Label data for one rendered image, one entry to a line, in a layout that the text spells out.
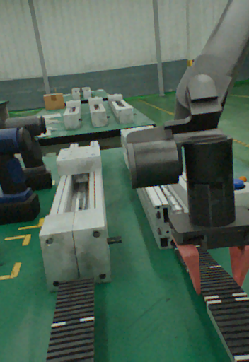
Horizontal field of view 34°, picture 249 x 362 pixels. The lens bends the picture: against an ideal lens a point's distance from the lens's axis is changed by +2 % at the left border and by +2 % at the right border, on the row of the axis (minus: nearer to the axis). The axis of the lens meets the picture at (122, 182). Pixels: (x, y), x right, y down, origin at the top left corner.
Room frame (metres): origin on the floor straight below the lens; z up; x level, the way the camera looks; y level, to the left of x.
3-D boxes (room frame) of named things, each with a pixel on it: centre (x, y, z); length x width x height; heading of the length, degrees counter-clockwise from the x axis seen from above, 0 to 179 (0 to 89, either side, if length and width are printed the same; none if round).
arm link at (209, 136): (0.48, -0.10, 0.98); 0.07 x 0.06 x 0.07; 90
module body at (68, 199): (1.07, 0.11, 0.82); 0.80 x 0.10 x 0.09; 2
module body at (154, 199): (1.08, -0.08, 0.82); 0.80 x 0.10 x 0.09; 2
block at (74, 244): (0.62, 0.08, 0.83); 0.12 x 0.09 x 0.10; 92
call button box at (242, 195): (0.80, -0.22, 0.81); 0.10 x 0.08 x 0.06; 92
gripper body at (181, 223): (0.49, -0.11, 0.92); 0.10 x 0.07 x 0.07; 93
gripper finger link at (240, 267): (0.49, -0.12, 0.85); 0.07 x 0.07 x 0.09; 3
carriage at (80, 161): (1.07, 0.11, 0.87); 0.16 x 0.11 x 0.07; 2
